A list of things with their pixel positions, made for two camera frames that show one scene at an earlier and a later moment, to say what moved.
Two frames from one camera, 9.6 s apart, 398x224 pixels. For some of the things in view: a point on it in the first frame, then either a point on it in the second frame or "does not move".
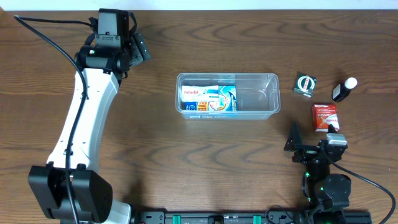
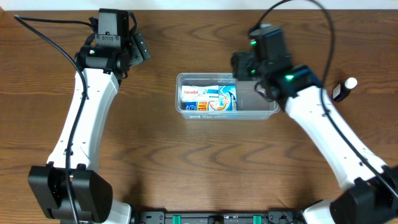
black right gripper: [306, 152] → [242, 60]
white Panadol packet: [200, 93] does not move
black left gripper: [138, 46] does not move
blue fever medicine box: [227, 101] does not move
